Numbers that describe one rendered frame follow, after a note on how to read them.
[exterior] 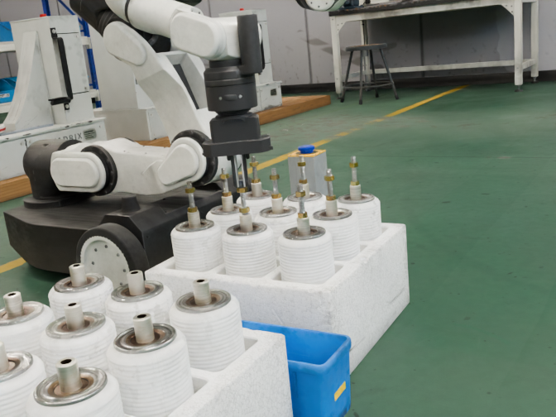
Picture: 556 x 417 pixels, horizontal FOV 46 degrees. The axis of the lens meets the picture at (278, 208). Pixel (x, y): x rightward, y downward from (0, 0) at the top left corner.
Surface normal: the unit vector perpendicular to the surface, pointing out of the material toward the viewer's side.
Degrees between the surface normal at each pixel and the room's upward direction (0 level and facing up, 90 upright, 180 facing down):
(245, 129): 90
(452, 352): 0
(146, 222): 46
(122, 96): 90
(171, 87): 114
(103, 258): 90
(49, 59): 90
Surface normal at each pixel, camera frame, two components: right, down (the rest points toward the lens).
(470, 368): -0.10, -0.96
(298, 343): -0.48, 0.23
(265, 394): 0.86, 0.04
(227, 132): 0.02, 0.25
